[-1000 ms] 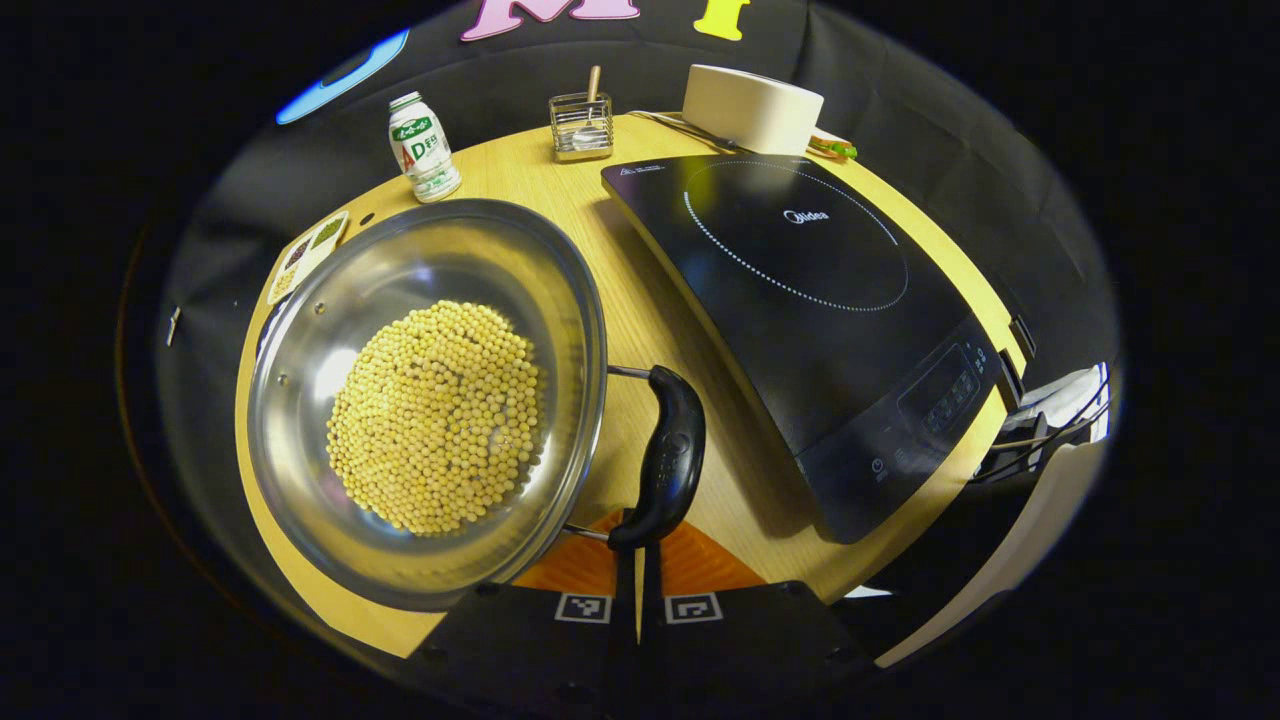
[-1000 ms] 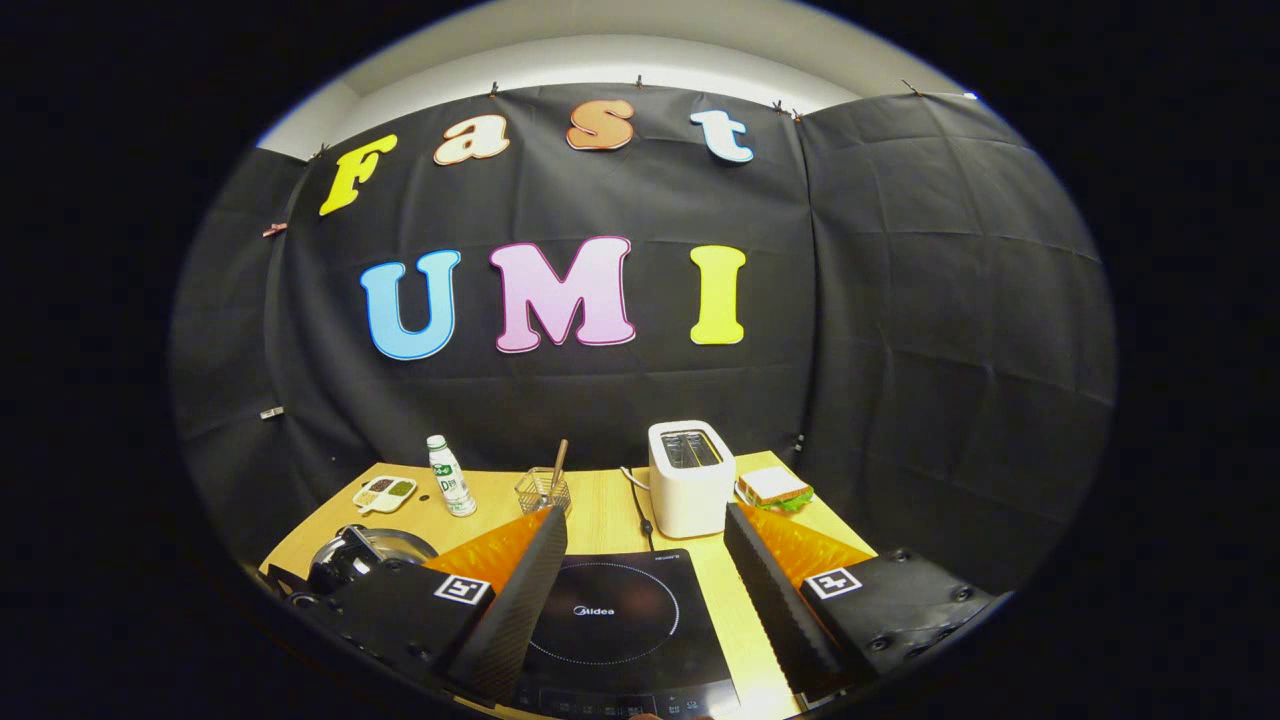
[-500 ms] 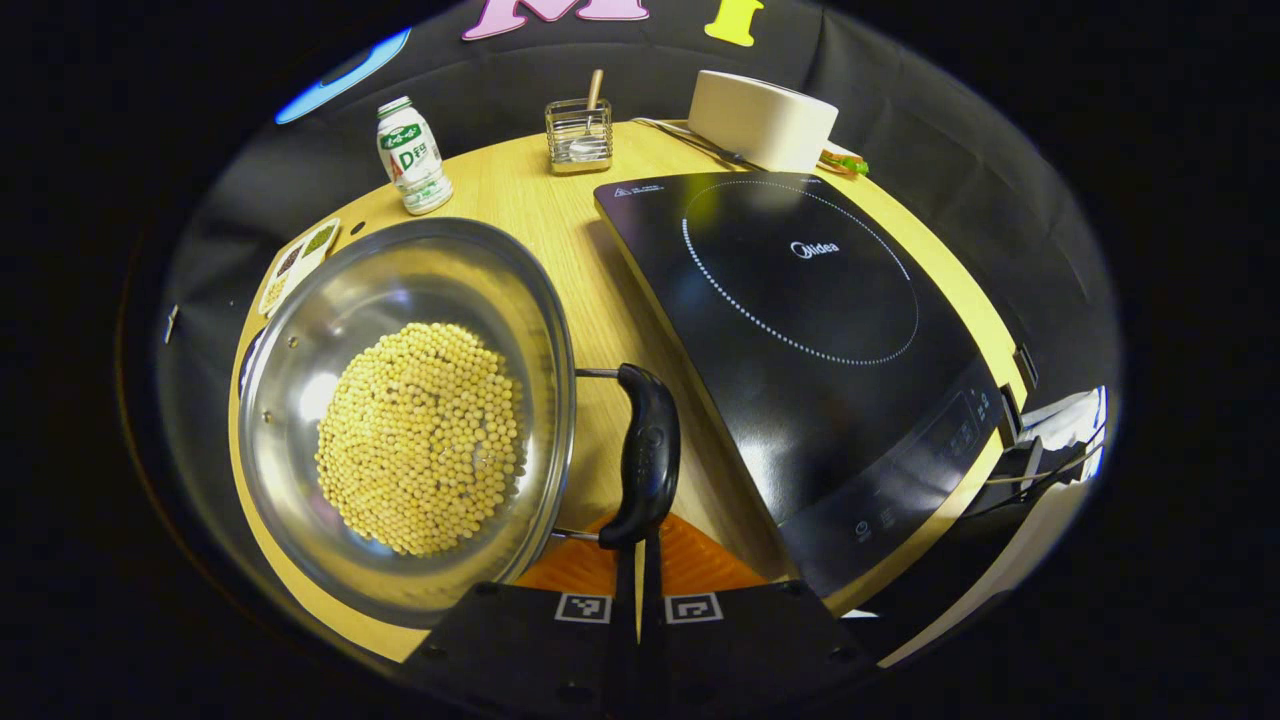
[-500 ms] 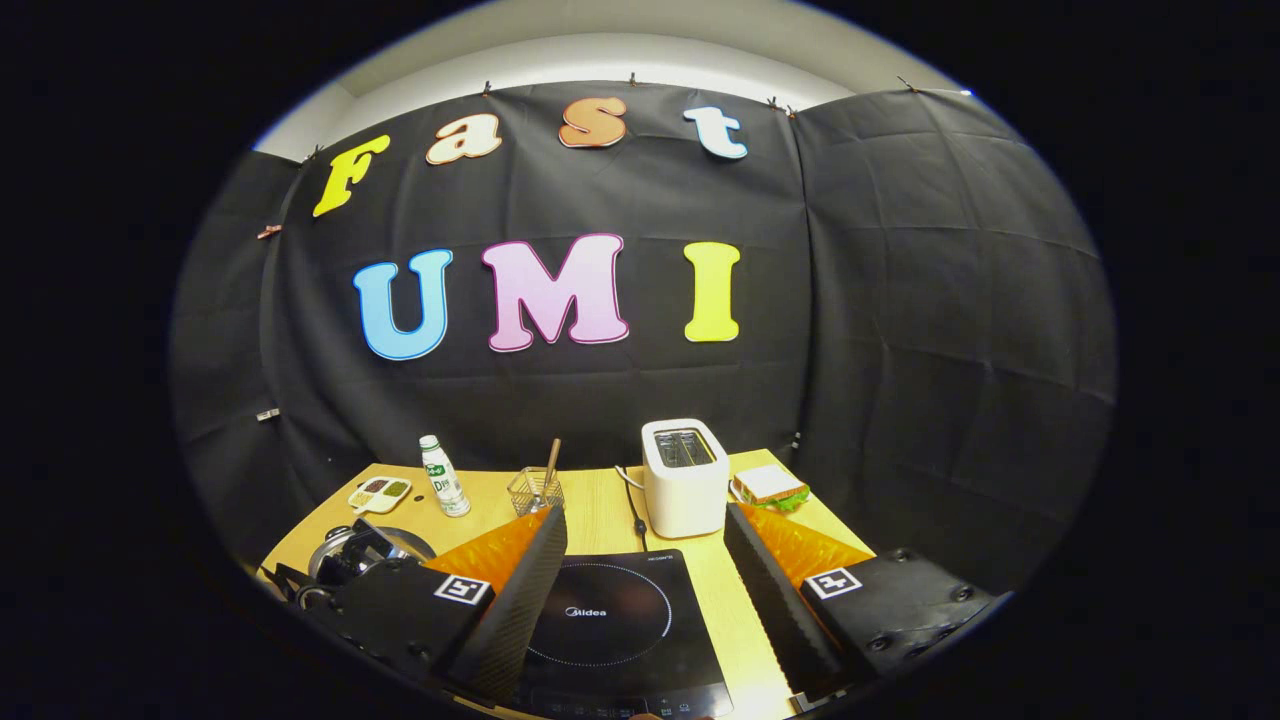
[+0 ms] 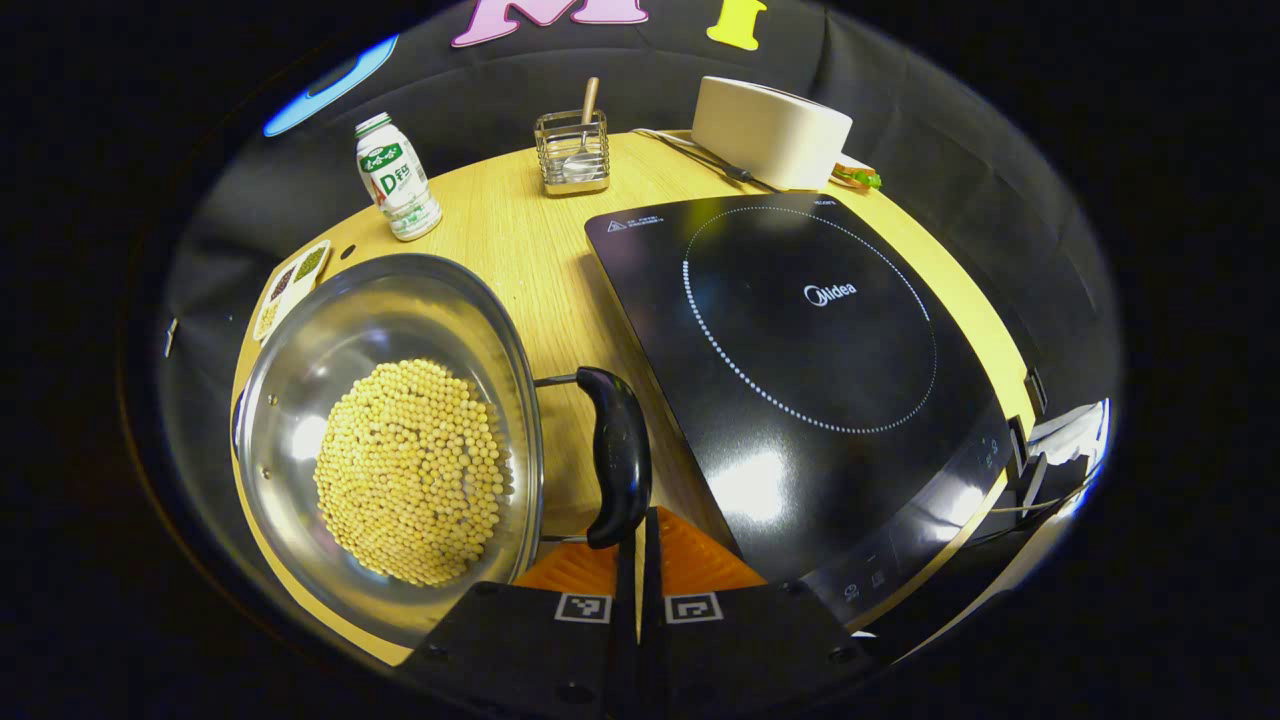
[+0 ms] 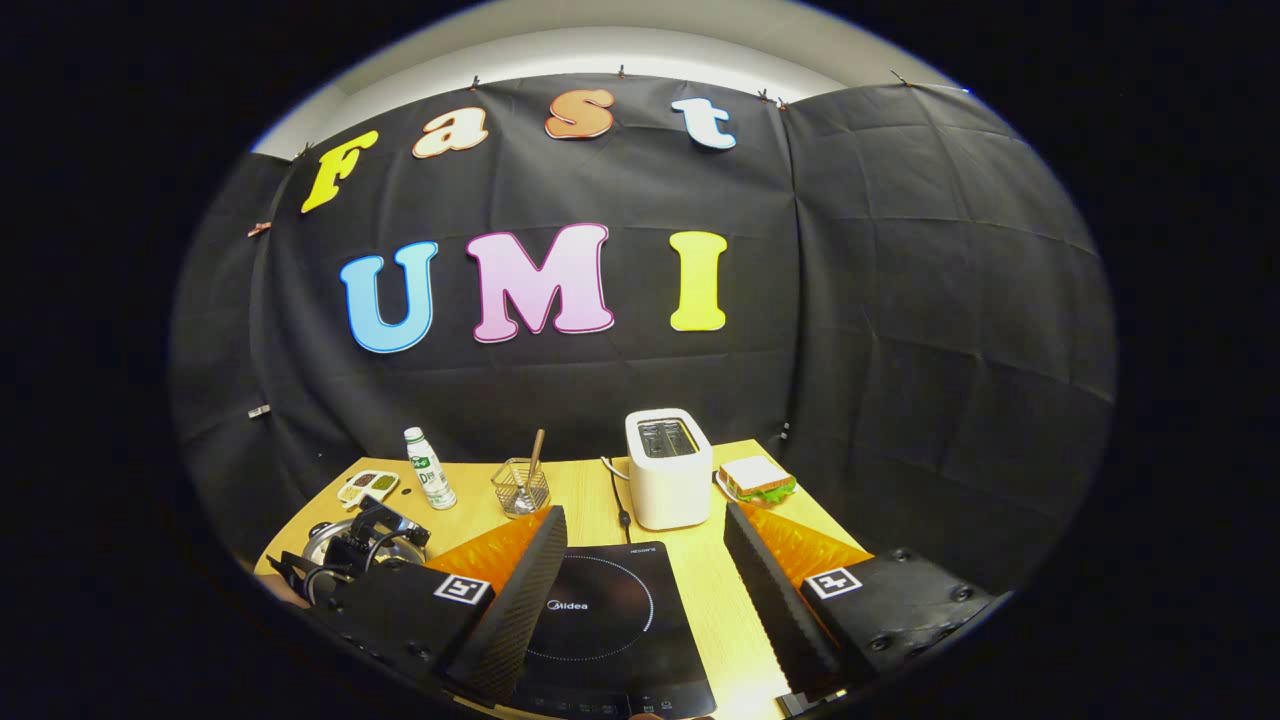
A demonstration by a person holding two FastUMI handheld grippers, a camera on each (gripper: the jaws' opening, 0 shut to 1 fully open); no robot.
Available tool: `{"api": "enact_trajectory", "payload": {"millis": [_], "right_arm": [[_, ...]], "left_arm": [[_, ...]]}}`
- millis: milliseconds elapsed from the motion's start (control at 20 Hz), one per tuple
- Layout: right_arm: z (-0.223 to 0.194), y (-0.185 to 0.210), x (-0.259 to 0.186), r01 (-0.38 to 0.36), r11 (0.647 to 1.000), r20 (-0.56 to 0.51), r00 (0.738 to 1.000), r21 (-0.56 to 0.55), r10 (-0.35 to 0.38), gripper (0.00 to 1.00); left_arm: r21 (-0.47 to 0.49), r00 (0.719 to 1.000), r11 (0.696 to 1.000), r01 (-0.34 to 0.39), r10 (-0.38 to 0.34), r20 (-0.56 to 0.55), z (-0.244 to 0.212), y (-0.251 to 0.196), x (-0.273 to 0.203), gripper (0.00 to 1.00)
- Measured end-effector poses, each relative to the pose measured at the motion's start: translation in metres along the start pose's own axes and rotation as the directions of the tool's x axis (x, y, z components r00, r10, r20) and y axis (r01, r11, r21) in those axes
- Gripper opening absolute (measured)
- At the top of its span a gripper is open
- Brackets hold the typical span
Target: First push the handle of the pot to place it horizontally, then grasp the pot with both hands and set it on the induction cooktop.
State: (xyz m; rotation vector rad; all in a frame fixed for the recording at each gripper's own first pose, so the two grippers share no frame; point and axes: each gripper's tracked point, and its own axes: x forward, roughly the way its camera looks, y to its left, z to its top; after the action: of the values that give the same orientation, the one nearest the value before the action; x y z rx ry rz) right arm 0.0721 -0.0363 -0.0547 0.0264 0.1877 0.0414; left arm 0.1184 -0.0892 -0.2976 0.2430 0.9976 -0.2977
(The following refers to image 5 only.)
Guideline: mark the black backdrop cloth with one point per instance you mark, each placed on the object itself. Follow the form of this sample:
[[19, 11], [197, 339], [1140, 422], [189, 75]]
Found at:
[[500, 80]]

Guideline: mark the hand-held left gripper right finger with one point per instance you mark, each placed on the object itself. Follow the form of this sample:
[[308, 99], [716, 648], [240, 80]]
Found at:
[[652, 620]]

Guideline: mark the sandwich with lettuce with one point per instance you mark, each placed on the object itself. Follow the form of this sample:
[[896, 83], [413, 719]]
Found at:
[[858, 177]]

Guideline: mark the silver cloth clip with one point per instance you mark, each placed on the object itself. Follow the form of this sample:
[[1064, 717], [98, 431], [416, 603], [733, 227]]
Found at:
[[170, 337]]

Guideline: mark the white drink bottle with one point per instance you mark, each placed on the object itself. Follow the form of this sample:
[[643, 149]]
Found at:
[[395, 180]]

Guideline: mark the black induction cooktop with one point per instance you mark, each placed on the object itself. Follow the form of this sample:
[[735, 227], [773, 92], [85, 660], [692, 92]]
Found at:
[[820, 380]]

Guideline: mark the white toaster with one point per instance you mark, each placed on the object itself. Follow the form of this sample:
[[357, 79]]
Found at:
[[770, 135]]

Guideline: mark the pile of soybeans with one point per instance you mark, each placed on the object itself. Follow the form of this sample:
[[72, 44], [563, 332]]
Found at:
[[410, 470]]

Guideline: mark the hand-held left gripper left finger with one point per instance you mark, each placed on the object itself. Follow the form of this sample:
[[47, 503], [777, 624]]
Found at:
[[626, 620]]

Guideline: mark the white divided bean dish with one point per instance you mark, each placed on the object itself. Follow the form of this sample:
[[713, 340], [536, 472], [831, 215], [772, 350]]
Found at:
[[290, 290]]

